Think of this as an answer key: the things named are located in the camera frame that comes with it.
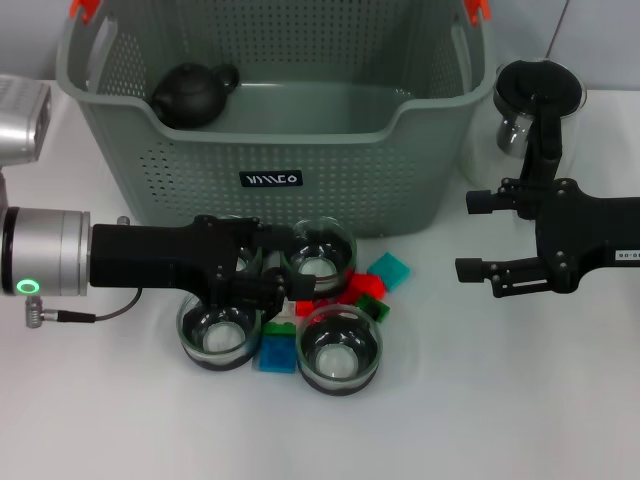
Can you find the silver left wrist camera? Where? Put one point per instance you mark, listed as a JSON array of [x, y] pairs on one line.
[[20, 120]]

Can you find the round glass jar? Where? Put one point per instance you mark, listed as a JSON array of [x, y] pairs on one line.
[[252, 260]]

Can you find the teal square toy brick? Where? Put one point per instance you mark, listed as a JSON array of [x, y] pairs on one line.
[[390, 270]]

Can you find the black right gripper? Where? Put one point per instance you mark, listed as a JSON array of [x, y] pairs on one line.
[[590, 230]]

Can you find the bright red slope brick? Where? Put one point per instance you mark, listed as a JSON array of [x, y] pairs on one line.
[[367, 287]]

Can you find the blue square toy brick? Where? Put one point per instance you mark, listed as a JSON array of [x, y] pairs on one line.
[[276, 354]]

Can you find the black clay teapot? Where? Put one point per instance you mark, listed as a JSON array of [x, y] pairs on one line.
[[187, 97]]

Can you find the small white toy brick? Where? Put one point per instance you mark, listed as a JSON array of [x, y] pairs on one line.
[[290, 310]]

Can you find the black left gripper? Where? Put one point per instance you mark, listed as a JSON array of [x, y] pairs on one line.
[[150, 255]]

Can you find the small green toy brick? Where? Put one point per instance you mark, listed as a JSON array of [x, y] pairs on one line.
[[280, 329]]

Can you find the grey-green perforated storage bin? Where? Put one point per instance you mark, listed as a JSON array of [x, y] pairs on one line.
[[200, 165]]

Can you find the green rectangular toy brick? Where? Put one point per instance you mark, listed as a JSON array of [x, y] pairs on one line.
[[375, 307]]

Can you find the black bin logo label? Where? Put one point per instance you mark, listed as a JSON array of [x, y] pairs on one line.
[[271, 179]]

